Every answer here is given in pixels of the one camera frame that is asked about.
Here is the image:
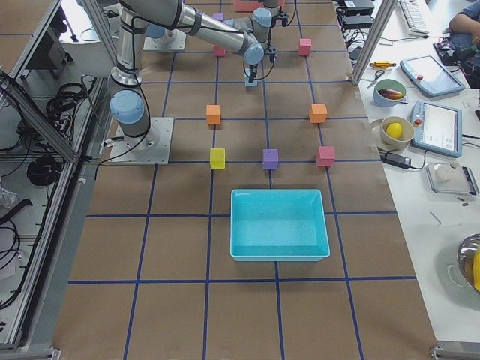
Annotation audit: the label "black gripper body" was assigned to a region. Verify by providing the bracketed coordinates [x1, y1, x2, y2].
[248, 64, 258, 77]

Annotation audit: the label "light blue block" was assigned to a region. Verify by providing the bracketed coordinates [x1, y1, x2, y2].
[244, 74, 258, 88]

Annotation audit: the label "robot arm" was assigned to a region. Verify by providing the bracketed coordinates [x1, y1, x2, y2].
[223, 0, 289, 50]
[109, 1, 274, 152]

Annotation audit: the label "near left pink block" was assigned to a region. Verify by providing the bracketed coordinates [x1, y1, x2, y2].
[213, 46, 226, 57]

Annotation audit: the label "pink block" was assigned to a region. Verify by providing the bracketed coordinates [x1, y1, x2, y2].
[213, 46, 226, 57]
[298, 37, 312, 57]
[316, 146, 336, 167]

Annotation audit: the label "near orange block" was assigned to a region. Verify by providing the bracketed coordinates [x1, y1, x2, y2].
[205, 104, 221, 125]

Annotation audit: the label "orange block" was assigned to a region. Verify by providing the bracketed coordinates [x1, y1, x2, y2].
[309, 103, 328, 124]
[205, 104, 221, 125]

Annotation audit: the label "far left pink block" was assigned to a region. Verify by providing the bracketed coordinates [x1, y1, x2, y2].
[298, 37, 312, 57]

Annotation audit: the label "left purple block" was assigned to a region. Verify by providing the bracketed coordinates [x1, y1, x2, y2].
[212, 13, 224, 22]

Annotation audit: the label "purple block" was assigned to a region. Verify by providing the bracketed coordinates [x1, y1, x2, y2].
[212, 13, 224, 22]
[262, 148, 279, 170]

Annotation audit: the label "pink plastic bin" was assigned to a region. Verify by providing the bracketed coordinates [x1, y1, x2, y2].
[233, 0, 285, 14]

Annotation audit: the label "far orange block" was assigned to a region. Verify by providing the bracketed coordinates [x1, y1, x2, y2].
[309, 103, 328, 124]

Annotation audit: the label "right purple block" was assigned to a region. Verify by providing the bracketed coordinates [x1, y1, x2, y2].
[262, 148, 279, 170]

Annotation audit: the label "yellow foam block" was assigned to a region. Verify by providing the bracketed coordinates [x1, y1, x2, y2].
[209, 148, 226, 170]

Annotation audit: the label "far right pink block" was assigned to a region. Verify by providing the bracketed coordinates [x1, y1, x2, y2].
[316, 146, 336, 167]

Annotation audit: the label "black scissors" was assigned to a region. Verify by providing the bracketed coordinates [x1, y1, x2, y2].
[368, 69, 385, 88]

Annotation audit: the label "gold metal cylinder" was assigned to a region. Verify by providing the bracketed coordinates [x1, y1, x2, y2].
[369, 61, 397, 69]

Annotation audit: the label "blue bowl with fruit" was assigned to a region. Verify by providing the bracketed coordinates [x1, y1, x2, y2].
[373, 79, 407, 107]

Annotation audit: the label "red fruit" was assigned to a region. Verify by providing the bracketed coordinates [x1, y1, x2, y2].
[377, 88, 404, 101]

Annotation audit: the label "cyan plastic bin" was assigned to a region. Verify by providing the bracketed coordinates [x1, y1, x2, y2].
[229, 189, 331, 262]

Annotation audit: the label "yellow lemon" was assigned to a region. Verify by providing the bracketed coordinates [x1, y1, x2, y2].
[385, 122, 403, 140]

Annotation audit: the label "black power adapter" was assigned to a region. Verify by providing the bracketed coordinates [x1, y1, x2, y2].
[382, 152, 411, 170]

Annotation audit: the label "beige bowl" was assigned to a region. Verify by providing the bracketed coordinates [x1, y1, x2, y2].
[379, 116, 415, 150]

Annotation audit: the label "white keyboard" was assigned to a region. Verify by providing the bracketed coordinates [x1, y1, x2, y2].
[397, 0, 429, 36]

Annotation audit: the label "upper teach pendant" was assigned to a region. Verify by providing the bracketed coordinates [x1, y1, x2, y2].
[400, 55, 465, 97]

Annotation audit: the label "teach pendant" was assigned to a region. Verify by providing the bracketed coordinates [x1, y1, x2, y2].
[400, 55, 465, 97]
[410, 100, 463, 158]

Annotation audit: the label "lower teach pendant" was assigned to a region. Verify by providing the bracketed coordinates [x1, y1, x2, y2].
[410, 100, 463, 158]

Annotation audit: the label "kitchen scale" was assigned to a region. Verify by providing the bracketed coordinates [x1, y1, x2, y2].
[425, 163, 479, 196]

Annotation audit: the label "steel bowl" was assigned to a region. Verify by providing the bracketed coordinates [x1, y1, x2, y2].
[447, 233, 479, 294]

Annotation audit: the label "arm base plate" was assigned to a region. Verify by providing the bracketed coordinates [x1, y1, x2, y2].
[109, 117, 175, 165]

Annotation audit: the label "aluminium frame post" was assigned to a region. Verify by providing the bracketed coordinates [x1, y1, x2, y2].
[350, 0, 396, 86]

